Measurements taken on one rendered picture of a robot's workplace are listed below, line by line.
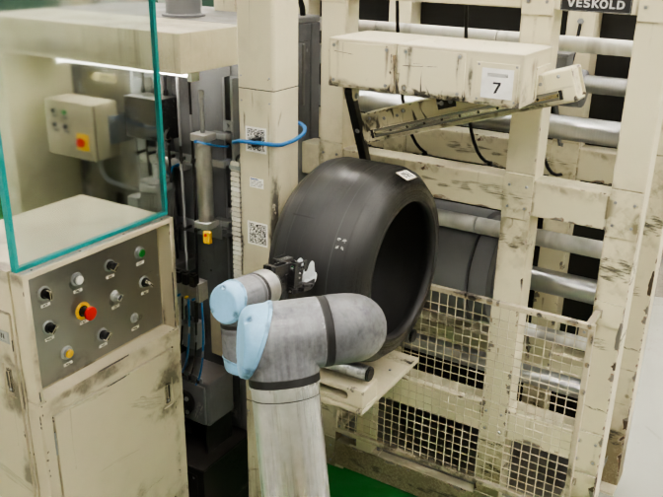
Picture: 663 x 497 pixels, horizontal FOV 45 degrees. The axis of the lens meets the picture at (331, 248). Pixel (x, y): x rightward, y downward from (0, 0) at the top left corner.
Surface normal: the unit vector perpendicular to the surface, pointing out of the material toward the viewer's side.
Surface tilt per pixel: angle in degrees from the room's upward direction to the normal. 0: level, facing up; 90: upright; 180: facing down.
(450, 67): 90
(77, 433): 90
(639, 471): 0
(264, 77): 90
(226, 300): 78
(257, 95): 90
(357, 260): 73
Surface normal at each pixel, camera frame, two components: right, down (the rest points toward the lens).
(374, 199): 0.40, -0.35
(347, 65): -0.52, 0.30
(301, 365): 0.51, 0.00
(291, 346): 0.24, 0.03
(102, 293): 0.85, 0.21
